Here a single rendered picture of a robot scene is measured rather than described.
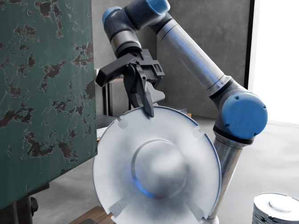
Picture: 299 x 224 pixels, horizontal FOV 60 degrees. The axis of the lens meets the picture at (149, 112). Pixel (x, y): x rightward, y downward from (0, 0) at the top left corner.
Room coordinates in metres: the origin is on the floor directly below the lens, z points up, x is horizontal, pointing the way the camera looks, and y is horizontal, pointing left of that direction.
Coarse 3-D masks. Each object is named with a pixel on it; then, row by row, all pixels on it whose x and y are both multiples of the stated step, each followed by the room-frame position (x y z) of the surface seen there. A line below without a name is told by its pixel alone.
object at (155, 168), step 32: (128, 128) 0.56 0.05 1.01; (160, 128) 0.58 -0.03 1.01; (192, 128) 0.60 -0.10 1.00; (96, 160) 0.50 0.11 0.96; (128, 160) 0.52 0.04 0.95; (160, 160) 0.53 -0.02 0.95; (192, 160) 0.56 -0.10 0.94; (96, 192) 0.46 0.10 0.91; (128, 192) 0.48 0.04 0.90; (160, 192) 0.49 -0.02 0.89; (192, 192) 0.52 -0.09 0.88
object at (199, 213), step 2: (198, 208) 0.50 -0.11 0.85; (196, 210) 0.50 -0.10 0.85; (198, 210) 0.50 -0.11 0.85; (200, 210) 0.50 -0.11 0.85; (194, 212) 0.49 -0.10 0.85; (196, 212) 0.50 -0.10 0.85; (198, 212) 0.50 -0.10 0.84; (200, 212) 0.50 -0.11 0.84; (202, 212) 0.50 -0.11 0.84; (194, 214) 0.49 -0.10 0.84; (196, 214) 0.49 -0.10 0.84; (198, 214) 0.49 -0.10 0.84; (200, 214) 0.50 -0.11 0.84; (202, 214) 0.50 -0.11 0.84; (196, 216) 0.49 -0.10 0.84; (198, 216) 0.49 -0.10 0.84; (200, 216) 0.49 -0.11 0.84; (202, 216) 0.49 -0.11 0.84; (196, 218) 0.49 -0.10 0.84; (198, 218) 0.49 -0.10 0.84; (200, 218) 0.49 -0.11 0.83
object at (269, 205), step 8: (272, 192) 1.49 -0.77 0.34; (256, 200) 1.41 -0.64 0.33; (264, 200) 1.41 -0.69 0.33; (272, 200) 1.40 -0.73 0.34; (280, 200) 1.40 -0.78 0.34; (288, 200) 1.41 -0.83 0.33; (296, 200) 1.41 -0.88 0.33; (264, 208) 1.32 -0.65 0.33; (272, 208) 1.32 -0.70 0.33; (280, 208) 1.31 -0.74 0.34; (288, 208) 1.31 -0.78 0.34; (296, 208) 1.32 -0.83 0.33; (272, 216) 1.25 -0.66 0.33; (280, 216) 1.25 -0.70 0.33; (288, 216) 1.25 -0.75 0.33; (296, 216) 1.25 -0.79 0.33
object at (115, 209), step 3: (114, 204) 0.46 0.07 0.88; (117, 204) 0.46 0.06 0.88; (111, 207) 0.46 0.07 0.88; (114, 207) 0.46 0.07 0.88; (117, 207) 0.46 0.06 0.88; (120, 207) 0.46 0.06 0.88; (111, 210) 0.46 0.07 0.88; (114, 210) 0.46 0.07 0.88; (117, 210) 0.46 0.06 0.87; (120, 210) 0.46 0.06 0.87; (114, 213) 0.45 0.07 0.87; (117, 213) 0.45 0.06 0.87
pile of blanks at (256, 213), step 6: (258, 210) 1.32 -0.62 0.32; (252, 216) 1.40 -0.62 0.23; (258, 216) 1.32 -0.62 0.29; (264, 216) 1.28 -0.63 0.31; (270, 216) 1.26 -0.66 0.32; (252, 222) 1.40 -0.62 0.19; (258, 222) 1.32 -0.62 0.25; (264, 222) 1.28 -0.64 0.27; (270, 222) 1.25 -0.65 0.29; (276, 222) 1.23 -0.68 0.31; (282, 222) 1.22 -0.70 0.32; (288, 222) 1.21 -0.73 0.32; (294, 222) 1.21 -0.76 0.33
